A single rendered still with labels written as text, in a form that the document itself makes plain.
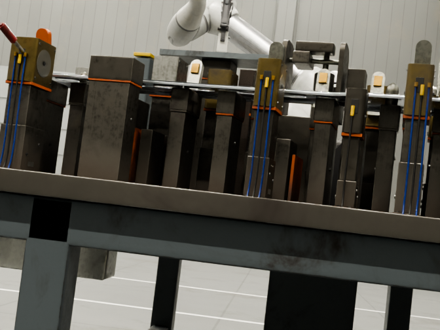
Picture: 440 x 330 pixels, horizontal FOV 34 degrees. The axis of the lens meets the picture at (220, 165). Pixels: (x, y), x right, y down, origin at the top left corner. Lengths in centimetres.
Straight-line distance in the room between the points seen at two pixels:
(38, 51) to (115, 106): 26
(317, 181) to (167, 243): 69
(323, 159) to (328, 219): 67
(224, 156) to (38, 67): 54
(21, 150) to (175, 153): 40
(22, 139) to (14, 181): 66
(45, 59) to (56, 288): 85
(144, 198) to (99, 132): 67
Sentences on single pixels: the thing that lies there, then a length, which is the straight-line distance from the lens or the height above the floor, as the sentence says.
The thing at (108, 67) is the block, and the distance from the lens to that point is 188.
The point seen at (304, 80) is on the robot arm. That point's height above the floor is 120.
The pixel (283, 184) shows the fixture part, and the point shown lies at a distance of 185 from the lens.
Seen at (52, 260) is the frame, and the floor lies 55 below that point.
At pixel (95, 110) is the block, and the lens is 188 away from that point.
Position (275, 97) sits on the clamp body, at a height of 95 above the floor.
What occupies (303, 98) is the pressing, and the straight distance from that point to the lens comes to 198.
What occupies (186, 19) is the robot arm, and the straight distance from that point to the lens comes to 278.
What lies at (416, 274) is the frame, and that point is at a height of 61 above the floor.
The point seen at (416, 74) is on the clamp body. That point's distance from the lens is 167.
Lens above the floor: 67
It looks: 4 degrees up
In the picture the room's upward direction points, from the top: 7 degrees clockwise
